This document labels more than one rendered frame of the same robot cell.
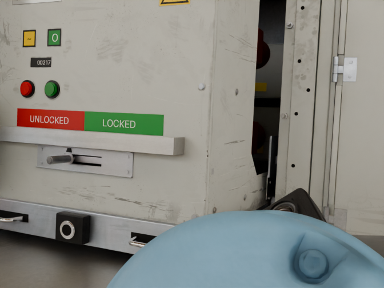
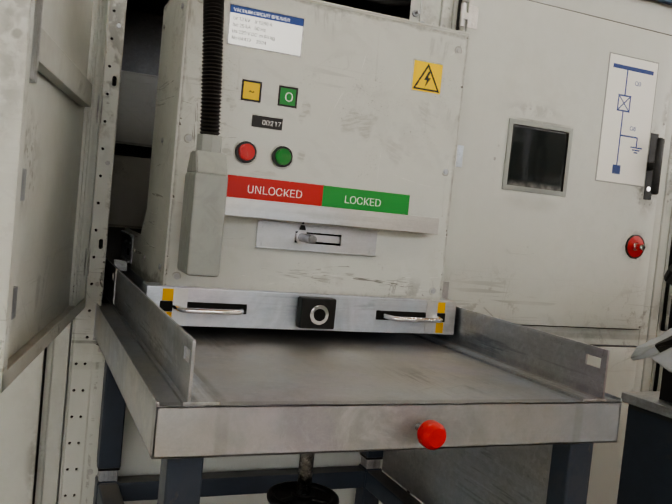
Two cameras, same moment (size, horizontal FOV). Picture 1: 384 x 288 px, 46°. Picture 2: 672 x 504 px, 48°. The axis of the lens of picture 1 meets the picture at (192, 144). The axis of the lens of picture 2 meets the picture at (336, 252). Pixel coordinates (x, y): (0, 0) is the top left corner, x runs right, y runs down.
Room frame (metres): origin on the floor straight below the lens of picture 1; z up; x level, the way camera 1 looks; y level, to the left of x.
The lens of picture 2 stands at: (-0.04, 1.07, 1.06)
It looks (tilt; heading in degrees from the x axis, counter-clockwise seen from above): 3 degrees down; 313
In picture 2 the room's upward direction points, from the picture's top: 6 degrees clockwise
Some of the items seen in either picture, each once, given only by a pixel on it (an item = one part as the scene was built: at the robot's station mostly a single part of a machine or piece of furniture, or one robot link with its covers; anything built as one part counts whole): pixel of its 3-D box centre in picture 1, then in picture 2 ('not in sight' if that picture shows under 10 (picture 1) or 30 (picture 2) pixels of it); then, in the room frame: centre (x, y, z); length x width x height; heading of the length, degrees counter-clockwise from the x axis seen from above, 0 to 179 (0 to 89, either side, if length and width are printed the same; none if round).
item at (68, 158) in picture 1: (61, 154); (306, 232); (0.81, 0.23, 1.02); 0.06 x 0.02 x 0.04; 156
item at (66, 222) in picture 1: (71, 228); (316, 313); (0.80, 0.20, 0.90); 0.06 x 0.03 x 0.05; 66
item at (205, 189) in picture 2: not in sight; (202, 213); (0.84, 0.41, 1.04); 0.08 x 0.05 x 0.17; 156
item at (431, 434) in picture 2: not in sight; (427, 432); (0.45, 0.36, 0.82); 0.04 x 0.03 x 0.03; 156
